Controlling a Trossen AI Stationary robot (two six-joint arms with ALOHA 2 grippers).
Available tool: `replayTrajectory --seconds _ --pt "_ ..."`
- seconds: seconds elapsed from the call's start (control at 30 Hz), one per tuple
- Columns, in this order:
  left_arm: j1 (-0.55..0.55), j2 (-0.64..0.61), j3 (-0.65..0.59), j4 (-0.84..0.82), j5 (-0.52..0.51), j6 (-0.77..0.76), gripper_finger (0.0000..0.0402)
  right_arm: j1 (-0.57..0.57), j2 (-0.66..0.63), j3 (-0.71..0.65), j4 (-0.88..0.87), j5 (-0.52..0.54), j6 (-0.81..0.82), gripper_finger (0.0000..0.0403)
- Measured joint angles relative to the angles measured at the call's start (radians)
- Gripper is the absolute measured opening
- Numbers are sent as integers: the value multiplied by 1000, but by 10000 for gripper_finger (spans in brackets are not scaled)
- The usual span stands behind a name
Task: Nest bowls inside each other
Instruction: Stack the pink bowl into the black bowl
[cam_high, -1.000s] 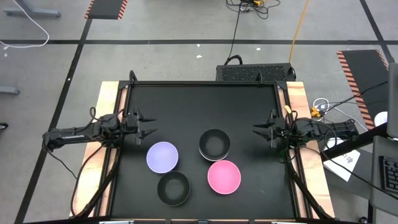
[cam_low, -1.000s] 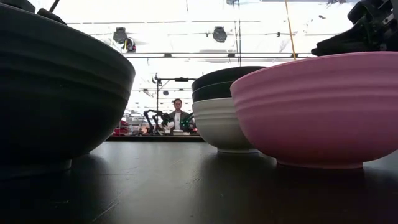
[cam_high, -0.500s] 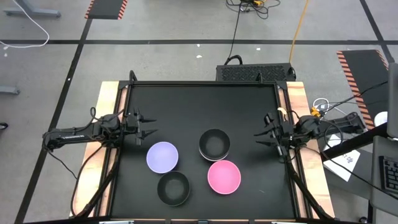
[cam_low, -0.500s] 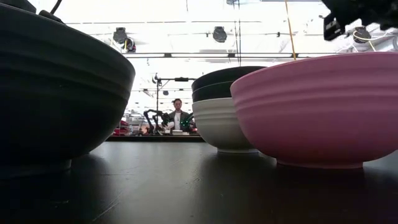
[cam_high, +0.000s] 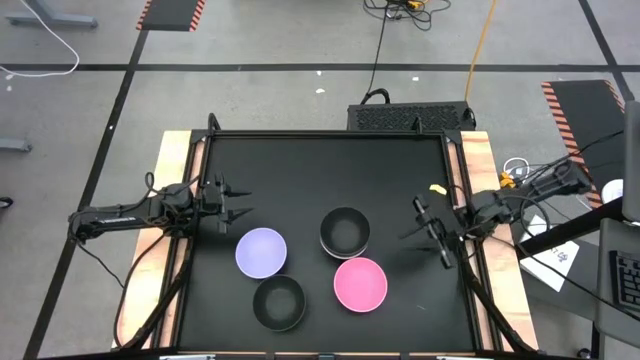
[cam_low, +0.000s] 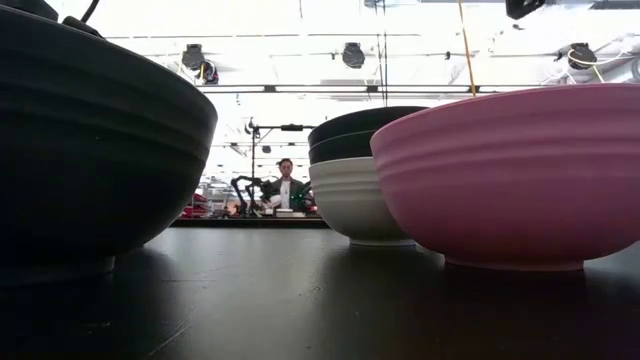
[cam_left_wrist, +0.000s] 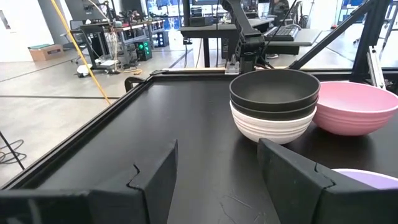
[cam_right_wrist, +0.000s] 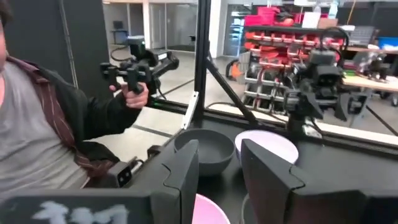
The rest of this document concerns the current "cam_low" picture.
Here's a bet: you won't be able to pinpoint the yellow hanging cable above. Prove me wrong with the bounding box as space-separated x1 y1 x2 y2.
457 0 478 98

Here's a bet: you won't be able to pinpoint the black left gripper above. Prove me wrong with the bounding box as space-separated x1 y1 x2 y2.
0 0 60 23

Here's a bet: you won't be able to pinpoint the pink ribbed bowl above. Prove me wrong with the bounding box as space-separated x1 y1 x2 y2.
369 83 640 273

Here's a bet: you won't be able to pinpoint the white ribbed bowl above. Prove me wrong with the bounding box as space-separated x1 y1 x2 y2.
308 156 417 248

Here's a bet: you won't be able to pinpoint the person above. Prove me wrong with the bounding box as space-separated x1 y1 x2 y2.
268 157 314 212

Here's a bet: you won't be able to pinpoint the black aluminium table frame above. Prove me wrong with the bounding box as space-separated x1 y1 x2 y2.
169 217 331 230

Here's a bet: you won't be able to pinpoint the black camera stand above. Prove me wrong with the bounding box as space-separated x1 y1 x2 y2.
243 117 317 217

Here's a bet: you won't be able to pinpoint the black ceiling cable reel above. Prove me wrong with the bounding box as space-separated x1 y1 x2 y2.
341 41 367 70
180 43 207 72
566 41 599 72

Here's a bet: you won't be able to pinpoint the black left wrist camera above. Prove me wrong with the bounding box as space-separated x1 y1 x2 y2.
61 14 105 40

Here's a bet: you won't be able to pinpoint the red bins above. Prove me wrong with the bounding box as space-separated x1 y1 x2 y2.
181 193 210 219

